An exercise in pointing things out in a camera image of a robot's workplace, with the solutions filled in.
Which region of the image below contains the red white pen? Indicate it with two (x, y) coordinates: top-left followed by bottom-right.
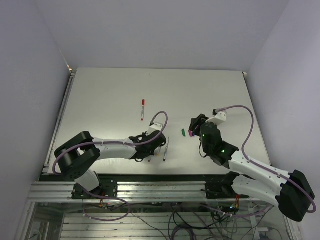
(140, 105), (145, 121)

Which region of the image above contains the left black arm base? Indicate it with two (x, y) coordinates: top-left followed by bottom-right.
(71, 180), (118, 200)

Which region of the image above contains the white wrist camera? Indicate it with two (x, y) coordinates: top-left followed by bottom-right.
(146, 122), (163, 136)
(205, 109), (227, 126)

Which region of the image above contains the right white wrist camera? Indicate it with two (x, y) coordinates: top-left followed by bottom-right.
(205, 109), (227, 126)

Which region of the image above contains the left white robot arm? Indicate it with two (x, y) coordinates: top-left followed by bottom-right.
(52, 130), (167, 199)

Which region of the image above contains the aluminium frame rail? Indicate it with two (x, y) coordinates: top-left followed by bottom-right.
(27, 181), (288, 203)

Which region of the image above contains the green pen cap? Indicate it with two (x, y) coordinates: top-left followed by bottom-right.
(181, 129), (186, 137)

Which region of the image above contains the blue white pen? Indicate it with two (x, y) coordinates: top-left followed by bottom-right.
(163, 137), (170, 162)

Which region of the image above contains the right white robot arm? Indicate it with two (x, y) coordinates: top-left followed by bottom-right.
(189, 114), (315, 222)

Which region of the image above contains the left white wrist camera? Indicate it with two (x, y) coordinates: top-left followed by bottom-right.
(146, 122), (163, 136)

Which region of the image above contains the cable bundle under table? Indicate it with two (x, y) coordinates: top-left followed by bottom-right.
(82, 197), (276, 240)

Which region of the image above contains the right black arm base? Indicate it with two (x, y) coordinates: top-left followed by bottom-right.
(201, 171), (241, 199)

